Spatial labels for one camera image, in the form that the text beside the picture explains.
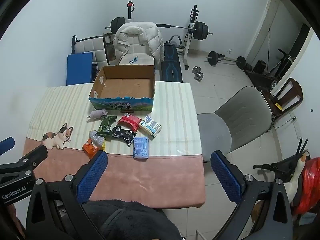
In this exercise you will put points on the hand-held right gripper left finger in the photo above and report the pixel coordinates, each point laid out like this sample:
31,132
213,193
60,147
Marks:
92,177

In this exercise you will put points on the purple soft toy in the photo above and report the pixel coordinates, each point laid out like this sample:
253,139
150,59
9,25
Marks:
97,114

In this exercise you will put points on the barbell with black plates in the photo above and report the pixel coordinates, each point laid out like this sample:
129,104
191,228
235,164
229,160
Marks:
201,31

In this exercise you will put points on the orange packet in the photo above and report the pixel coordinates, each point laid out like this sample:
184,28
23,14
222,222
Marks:
90,150

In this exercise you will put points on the beige upholstered chair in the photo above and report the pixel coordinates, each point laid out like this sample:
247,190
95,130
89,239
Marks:
143,60

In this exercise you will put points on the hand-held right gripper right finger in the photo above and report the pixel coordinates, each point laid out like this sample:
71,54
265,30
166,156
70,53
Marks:
225,177

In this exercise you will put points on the green packet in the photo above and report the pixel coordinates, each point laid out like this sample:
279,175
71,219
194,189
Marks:
105,126

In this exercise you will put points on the light blue packet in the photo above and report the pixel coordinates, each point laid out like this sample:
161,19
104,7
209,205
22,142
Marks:
141,148

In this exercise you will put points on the rack post with red knob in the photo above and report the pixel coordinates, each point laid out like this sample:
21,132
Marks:
130,8

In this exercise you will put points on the chrome dumbbell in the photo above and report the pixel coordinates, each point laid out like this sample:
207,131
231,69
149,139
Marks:
200,76
196,69

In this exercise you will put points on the beige puffer jacket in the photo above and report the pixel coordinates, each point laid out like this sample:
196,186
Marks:
140,38

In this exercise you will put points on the white barbell rack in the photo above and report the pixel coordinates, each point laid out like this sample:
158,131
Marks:
190,40

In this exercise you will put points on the small barbell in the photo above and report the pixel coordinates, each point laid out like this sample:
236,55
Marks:
213,58

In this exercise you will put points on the white and blue packet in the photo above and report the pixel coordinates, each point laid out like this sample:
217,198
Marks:
150,127

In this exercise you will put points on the cardboard box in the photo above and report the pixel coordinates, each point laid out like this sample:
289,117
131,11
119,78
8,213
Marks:
125,87

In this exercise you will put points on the black weight bench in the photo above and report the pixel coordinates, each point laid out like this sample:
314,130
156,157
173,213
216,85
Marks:
171,67

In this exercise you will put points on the silver scrubber sponge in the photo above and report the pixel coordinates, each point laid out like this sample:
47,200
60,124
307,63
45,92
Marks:
97,138

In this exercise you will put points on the black scooter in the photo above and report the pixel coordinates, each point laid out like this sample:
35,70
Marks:
287,165

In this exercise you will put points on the red packet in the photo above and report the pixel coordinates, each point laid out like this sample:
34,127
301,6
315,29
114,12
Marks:
128,122

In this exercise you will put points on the red plastic bag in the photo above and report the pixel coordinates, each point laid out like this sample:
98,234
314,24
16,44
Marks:
310,187

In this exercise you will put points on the black packet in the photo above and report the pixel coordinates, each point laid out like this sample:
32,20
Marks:
122,134

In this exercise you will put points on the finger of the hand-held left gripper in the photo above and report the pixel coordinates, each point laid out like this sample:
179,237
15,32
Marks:
37,155
6,145

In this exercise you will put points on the dark exercise equipment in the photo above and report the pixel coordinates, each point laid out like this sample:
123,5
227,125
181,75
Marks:
262,76

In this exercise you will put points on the white quilted chair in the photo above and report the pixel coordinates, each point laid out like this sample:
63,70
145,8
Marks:
91,46

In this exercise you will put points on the small blue wrapper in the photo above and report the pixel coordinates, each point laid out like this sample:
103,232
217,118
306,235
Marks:
133,59

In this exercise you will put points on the grey shell chair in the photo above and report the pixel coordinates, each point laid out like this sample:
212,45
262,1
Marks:
240,120

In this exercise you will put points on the blue foam mat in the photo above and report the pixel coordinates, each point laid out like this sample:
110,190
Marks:
79,68

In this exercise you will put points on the white goose plush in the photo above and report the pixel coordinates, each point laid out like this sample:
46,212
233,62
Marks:
293,183

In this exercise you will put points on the brown wooden chair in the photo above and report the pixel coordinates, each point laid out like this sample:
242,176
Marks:
291,92

